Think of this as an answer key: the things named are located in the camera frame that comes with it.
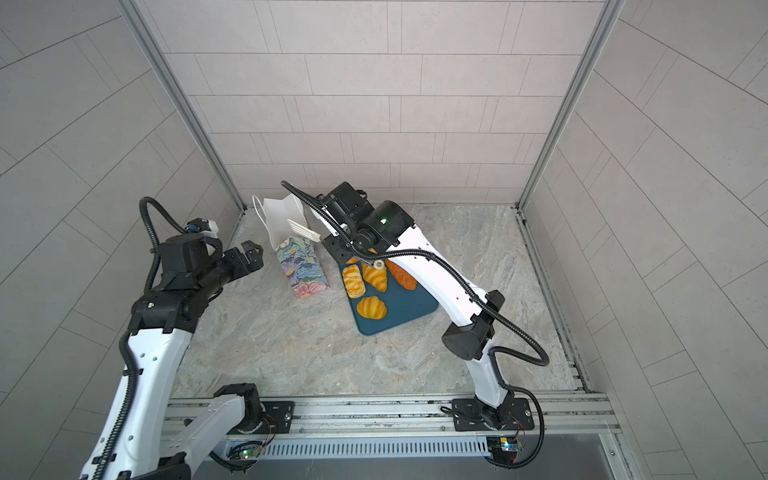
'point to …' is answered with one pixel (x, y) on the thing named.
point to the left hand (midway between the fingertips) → (251, 247)
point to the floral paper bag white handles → (297, 254)
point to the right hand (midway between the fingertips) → (335, 245)
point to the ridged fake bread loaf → (354, 282)
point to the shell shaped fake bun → (372, 308)
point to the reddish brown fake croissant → (400, 275)
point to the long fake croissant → (375, 277)
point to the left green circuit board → (250, 453)
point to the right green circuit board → (503, 448)
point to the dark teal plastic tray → (401, 302)
